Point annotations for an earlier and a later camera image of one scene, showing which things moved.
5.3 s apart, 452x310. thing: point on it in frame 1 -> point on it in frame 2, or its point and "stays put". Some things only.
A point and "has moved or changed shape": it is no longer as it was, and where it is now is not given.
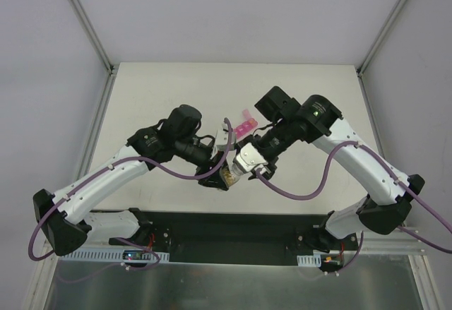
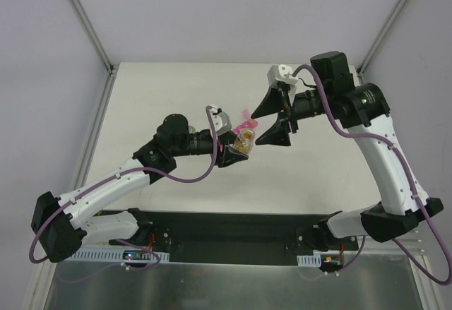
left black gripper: [210, 170] -> [219, 147]
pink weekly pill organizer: [248, 124] stays put
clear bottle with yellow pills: [230, 174] has moved or changed shape
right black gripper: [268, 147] -> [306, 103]
